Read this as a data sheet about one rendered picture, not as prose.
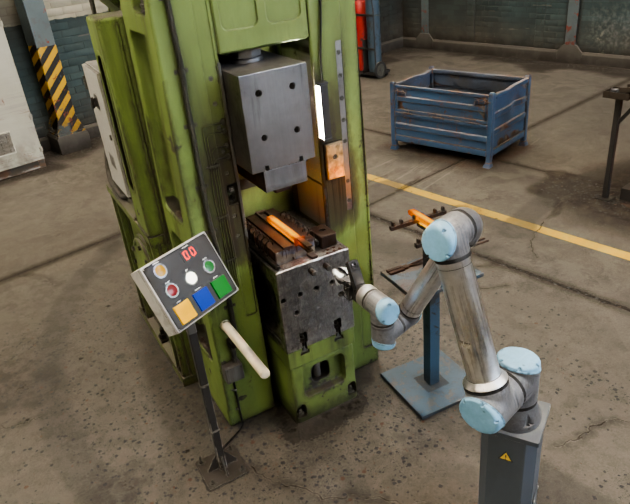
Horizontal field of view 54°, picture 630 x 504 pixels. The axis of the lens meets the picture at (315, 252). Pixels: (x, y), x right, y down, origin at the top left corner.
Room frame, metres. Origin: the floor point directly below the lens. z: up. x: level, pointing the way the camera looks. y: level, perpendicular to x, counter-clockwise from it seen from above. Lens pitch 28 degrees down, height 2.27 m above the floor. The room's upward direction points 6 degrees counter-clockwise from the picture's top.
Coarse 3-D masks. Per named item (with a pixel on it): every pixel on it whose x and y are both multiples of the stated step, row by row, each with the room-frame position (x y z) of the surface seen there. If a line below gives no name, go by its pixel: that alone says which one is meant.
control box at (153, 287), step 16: (192, 240) 2.19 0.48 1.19; (208, 240) 2.23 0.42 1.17; (160, 256) 2.09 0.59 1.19; (176, 256) 2.10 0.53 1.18; (192, 256) 2.14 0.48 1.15; (208, 256) 2.18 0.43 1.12; (144, 272) 1.98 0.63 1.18; (176, 272) 2.05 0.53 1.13; (192, 272) 2.09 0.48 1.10; (208, 272) 2.13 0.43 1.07; (224, 272) 2.17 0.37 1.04; (144, 288) 1.98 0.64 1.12; (160, 288) 1.97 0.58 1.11; (192, 288) 2.05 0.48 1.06; (208, 288) 2.09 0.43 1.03; (160, 304) 1.94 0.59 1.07; (176, 304) 1.97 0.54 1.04; (192, 304) 2.00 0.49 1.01; (160, 320) 1.95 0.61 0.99; (176, 320) 1.92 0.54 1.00; (192, 320) 1.96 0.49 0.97
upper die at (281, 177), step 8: (304, 160) 2.49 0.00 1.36; (240, 168) 2.64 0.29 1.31; (280, 168) 2.44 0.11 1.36; (288, 168) 2.46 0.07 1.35; (296, 168) 2.47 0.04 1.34; (304, 168) 2.49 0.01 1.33; (248, 176) 2.56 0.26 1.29; (256, 176) 2.48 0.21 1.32; (264, 176) 2.41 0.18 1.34; (272, 176) 2.42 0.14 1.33; (280, 176) 2.44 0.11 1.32; (288, 176) 2.45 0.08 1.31; (296, 176) 2.47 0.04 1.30; (304, 176) 2.49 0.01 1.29; (256, 184) 2.49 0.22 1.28; (264, 184) 2.41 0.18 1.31; (272, 184) 2.42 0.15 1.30; (280, 184) 2.44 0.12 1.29; (288, 184) 2.45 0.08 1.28
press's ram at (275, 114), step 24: (240, 72) 2.45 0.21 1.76; (264, 72) 2.43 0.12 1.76; (288, 72) 2.48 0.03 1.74; (240, 96) 2.38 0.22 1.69; (264, 96) 2.43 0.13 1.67; (288, 96) 2.47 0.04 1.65; (240, 120) 2.42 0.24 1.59; (264, 120) 2.42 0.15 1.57; (288, 120) 2.47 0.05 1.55; (240, 144) 2.46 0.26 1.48; (264, 144) 2.41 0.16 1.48; (288, 144) 2.46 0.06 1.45; (312, 144) 2.51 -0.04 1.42; (264, 168) 2.41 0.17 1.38
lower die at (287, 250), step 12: (252, 216) 2.80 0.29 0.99; (276, 216) 2.76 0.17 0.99; (252, 228) 2.68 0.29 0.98; (264, 228) 2.65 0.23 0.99; (276, 228) 2.61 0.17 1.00; (300, 228) 2.60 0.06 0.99; (252, 240) 2.63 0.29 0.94; (264, 240) 2.54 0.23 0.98; (276, 240) 2.51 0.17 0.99; (288, 240) 2.50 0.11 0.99; (312, 240) 2.49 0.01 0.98; (276, 252) 2.41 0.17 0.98; (288, 252) 2.43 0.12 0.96; (300, 252) 2.46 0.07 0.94
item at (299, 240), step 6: (270, 216) 2.72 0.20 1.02; (276, 222) 2.64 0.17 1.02; (282, 222) 2.64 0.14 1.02; (282, 228) 2.57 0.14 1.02; (288, 228) 2.57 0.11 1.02; (288, 234) 2.52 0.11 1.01; (294, 234) 2.50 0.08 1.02; (294, 240) 2.45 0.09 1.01; (300, 240) 2.43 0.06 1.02; (306, 240) 2.42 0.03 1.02; (300, 246) 2.42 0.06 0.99; (306, 246) 2.37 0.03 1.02
